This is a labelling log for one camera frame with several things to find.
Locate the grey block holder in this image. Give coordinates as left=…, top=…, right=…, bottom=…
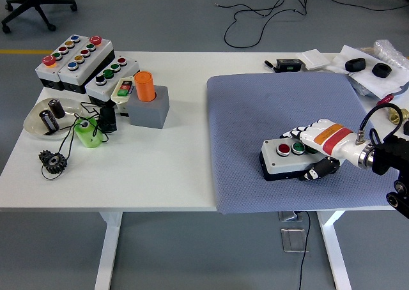
left=127, top=85, right=169, bottom=130

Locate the brass valve with red handle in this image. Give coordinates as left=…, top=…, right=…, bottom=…
left=376, top=93, right=409, bottom=125

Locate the green plastic cylinder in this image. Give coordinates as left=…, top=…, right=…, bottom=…
left=73, top=117, right=105, bottom=149

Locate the orange cylinder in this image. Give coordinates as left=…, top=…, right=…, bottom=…
left=134, top=72, right=157, bottom=103

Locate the bubble wrap bundle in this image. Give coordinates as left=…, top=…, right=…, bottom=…
left=373, top=39, right=409, bottom=72

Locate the grey-blue textured mat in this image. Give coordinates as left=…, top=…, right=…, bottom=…
left=206, top=72, right=406, bottom=215

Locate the cream switch box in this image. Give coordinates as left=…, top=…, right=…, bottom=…
left=111, top=76, right=137, bottom=118

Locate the metal floor plate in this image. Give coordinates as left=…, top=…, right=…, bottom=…
left=277, top=210, right=304, bottom=222

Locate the black metal gear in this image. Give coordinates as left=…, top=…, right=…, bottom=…
left=38, top=150, right=70, bottom=176

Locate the white switch plate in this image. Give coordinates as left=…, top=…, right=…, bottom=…
left=295, top=49, right=332, bottom=71

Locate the white table leg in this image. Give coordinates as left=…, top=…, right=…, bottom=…
left=316, top=210, right=352, bottom=290
left=94, top=211, right=124, bottom=290

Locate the black looped floor cable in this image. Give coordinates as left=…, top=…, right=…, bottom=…
left=214, top=0, right=309, bottom=48

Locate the black rubber ring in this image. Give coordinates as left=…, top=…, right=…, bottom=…
left=344, top=57, right=367, bottom=73
left=372, top=63, right=392, bottom=79

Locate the five-button control box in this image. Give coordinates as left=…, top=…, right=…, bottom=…
left=57, top=35, right=116, bottom=95
left=35, top=34, right=88, bottom=91

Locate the three-button box with black knob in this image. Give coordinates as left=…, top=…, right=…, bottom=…
left=85, top=56, right=141, bottom=107

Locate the thin black cord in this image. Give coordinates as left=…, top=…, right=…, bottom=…
left=40, top=101, right=111, bottom=181

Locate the metal floor socket box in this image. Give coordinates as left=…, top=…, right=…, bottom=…
left=280, top=227, right=310, bottom=254

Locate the clear shallow dish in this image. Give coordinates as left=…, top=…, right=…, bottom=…
left=24, top=97, right=84, bottom=140

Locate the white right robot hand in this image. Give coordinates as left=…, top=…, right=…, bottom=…
left=280, top=119, right=364, bottom=182

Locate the black power cable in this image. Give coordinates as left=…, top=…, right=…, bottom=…
left=297, top=210, right=313, bottom=290

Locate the brown capacitor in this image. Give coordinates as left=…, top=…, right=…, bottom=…
left=47, top=98, right=66, bottom=119

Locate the black panel meter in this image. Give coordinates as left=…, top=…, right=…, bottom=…
left=275, top=58, right=303, bottom=73

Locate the black capacitor with grey stripe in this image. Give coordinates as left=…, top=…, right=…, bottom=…
left=38, top=109, right=61, bottom=133

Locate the black power adapter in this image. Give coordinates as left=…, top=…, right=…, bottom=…
left=98, top=107, right=118, bottom=134

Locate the white paper sheet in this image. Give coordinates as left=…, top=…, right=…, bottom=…
left=325, top=44, right=409, bottom=101

